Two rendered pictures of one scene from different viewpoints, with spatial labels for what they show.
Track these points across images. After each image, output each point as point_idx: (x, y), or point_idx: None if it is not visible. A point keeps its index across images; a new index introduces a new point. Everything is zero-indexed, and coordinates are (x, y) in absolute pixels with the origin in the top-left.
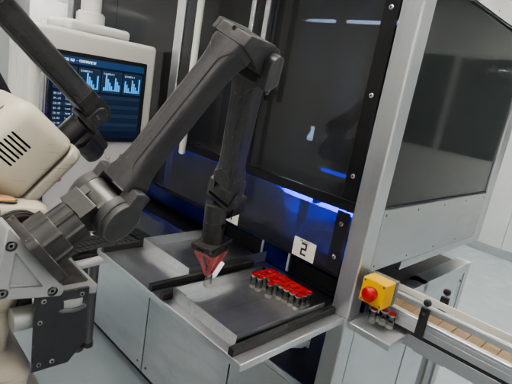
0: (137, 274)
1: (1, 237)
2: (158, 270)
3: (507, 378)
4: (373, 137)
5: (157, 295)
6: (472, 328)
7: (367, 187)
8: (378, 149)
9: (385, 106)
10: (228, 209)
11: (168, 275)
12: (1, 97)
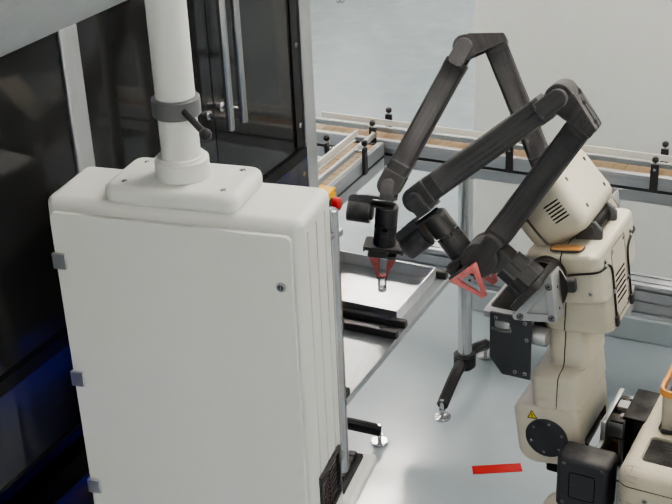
0: (373, 356)
1: (617, 199)
2: (346, 350)
3: (346, 184)
4: (305, 79)
5: (400, 332)
6: (321, 176)
7: (310, 124)
8: (309, 87)
9: (306, 47)
10: (397, 198)
11: (351, 341)
12: (573, 161)
